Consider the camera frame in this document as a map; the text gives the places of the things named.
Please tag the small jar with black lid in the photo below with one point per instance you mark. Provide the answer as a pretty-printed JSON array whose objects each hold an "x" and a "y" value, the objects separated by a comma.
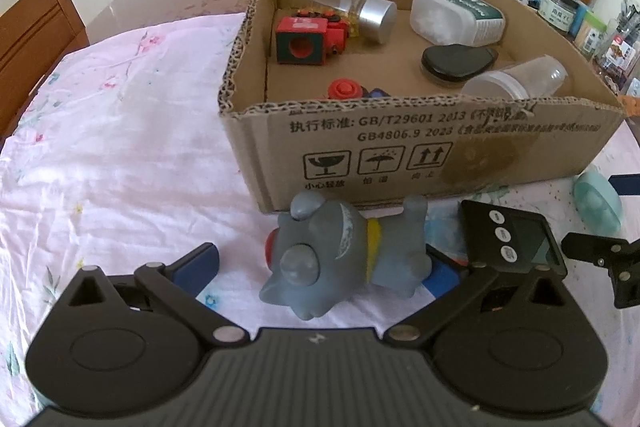
[{"x": 559, "y": 12}]

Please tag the small bottle with green lid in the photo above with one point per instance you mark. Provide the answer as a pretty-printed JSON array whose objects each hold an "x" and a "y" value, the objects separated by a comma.
[{"x": 591, "y": 34}]

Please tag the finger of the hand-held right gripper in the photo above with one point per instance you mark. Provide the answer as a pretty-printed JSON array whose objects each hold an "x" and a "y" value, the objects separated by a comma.
[
  {"x": 627, "y": 185},
  {"x": 625, "y": 272}
]

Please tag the teal rounded case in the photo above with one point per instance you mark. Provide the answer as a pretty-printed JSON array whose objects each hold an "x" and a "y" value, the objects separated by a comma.
[{"x": 595, "y": 202}]

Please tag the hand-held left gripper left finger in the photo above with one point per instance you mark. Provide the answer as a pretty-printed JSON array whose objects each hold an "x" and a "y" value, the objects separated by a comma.
[{"x": 200, "y": 264}]

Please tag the cardboard box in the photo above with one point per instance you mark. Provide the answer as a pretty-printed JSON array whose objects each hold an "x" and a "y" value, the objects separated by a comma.
[{"x": 350, "y": 132}]

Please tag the grey cat toy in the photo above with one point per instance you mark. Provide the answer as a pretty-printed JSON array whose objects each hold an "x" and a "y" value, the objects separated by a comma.
[{"x": 345, "y": 247}]

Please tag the red toy train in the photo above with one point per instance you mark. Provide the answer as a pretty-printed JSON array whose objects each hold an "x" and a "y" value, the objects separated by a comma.
[{"x": 300, "y": 42}]

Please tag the pink floral tablecloth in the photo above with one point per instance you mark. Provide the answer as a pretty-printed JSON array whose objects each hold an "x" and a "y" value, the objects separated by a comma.
[{"x": 125, "y": 132}]

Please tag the white plastic bottle green label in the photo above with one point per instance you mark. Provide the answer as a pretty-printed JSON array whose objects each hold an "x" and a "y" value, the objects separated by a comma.
[{"x": 450, "y": 19}]

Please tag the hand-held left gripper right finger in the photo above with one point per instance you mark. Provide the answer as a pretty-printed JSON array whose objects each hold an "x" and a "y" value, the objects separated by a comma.
[{"x": 445, "y": 281}]

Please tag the pen holder with pens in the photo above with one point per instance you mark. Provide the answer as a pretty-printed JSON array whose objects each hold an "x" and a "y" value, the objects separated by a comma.
[{"x": 629, "y": 17}]

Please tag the clear plastic cup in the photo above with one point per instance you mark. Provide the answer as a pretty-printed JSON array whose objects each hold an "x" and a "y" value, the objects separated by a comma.
[{"x": 520, "y": 82}]

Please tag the correction tape dispenser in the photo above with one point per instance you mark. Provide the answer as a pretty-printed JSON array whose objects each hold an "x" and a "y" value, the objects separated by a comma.
[{"x": 455, "y": 64}]

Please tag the red round toy piece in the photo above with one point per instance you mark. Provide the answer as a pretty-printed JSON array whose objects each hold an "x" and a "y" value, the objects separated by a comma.
[{"x": 345, "y": 89}]

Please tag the pill bottle with silver cap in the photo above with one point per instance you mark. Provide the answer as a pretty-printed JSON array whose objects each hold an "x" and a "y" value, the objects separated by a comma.
[{"x": 375, "y": 14}]

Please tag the black device with round buttons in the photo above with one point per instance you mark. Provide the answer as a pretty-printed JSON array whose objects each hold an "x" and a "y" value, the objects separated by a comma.
[{"x": 505, "y": 232}]

